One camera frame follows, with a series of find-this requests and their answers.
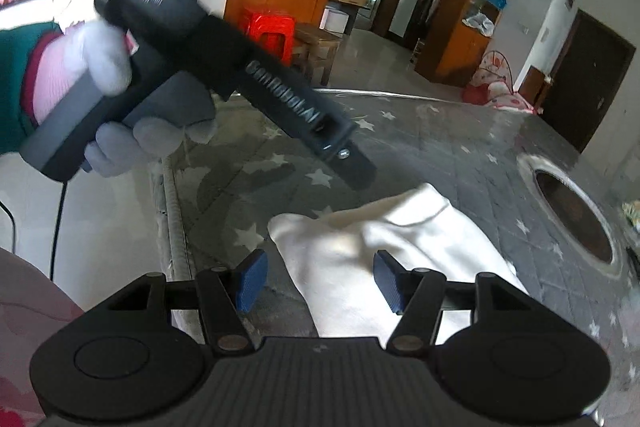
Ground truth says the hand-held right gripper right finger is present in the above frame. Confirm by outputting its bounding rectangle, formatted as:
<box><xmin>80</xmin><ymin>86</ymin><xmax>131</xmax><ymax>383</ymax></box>
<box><xmin>372</xmin><ymin>249</ymin><xmax>531</xmax><ymax>356</ymax></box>

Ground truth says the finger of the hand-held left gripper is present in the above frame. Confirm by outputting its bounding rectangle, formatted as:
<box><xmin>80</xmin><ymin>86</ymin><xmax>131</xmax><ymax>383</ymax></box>
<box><xmin>324</xmin><ymin>145</ymin><xmax>378</xmax><ymax>190</ymax></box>

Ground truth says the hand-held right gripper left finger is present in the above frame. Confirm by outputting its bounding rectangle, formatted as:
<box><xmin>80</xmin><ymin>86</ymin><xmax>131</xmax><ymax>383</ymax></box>
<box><xmin>107</xmin><ymin>249</ymin><xmax>269</xmax><ymax>356</ymax></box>

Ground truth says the white garment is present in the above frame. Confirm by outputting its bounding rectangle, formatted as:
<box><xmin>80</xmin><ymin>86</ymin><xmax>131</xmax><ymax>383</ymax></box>
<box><xmin>267</xmin><ymin>182</ymin><xmax>518</xmax><ymax>340</ymax></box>

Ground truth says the person's left forearm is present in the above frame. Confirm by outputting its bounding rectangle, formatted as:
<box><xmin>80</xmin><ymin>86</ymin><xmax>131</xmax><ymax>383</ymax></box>
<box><xmin>0</xmin><ymin>21</ymin><xmax>96</xmax><ymax>156</ymax></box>

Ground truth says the person's left hand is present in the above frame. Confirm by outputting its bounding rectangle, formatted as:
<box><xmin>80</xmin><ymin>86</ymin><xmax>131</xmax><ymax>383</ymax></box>
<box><xmin>60</xmin><ymin>21</ymin><xmax>217</xmax><ymax>178</ymax></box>

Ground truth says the grey star-print table cover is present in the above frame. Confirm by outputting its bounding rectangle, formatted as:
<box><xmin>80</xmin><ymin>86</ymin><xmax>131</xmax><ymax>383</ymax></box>
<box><xmin>150</xmin><ymin>89</ymin><xmax>640</xmax><ymax>427</ymax></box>

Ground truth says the red plastic stool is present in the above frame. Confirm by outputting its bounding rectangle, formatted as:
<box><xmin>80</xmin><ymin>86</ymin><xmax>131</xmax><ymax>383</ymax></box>
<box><xmin>239</xmin><ymin>9</ymin><xmax>296</xmax><ymax>66</ymax></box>

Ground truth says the small wooden table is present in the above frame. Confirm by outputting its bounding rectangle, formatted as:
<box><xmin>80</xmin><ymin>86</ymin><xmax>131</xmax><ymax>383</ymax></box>
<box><xmin>292</xmin><ymin>23</ymin><xmax>342</xmax><ymax>86</ymax></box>

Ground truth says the white box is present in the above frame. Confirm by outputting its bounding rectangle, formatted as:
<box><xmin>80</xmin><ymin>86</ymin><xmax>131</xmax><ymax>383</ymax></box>
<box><xmin>322</xmin><ymin>7</ymin><xmax>351</xmax><ymax>34</ymax></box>

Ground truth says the tall wooden shelf cabinet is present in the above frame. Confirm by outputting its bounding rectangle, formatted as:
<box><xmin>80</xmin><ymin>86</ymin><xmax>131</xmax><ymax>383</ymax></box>
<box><xmin>415</xmin><ymin>0</ymin><xmax>524</xmax><ymax>88</ymax></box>

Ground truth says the pink play tent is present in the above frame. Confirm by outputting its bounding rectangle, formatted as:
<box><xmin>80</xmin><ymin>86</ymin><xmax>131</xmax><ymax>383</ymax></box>
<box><xmin>461</xmin><ymin>49</ymin><xmax>537</xmax><ymax>114</ymax></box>

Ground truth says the round metal table basin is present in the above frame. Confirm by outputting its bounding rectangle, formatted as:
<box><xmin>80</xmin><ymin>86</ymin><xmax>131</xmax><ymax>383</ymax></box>
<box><xmin>516</xmin><ymin>151</ymin><xmax>624</xmax><ymax>279</ymax></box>

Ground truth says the person's pink patterned clothing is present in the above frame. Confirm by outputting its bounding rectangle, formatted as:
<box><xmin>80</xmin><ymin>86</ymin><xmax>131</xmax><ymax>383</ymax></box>
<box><xmin>0</xmin><ymin>247</ymin><xmax>87</xmax><ymax>427</ymax></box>

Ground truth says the dark brown door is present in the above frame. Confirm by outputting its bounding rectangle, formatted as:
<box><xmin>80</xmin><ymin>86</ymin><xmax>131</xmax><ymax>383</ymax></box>
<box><xmin>542</xmin><ymin>9</ymin><xmax>637</xmax><ymax>152</ymax></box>

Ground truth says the clear plastic bag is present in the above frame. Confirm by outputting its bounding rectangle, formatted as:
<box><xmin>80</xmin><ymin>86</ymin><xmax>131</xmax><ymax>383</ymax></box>
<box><xmin>621</xmin><ymin>201</ymin><xmax>640</xmax><ymax>232</ymax></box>

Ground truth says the black cable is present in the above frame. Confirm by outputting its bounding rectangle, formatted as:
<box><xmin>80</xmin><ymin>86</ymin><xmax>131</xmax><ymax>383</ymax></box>
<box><xmin>0</xmin><ymin>179</ymin><xmax>69</xmax><ymax>282</ymax></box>

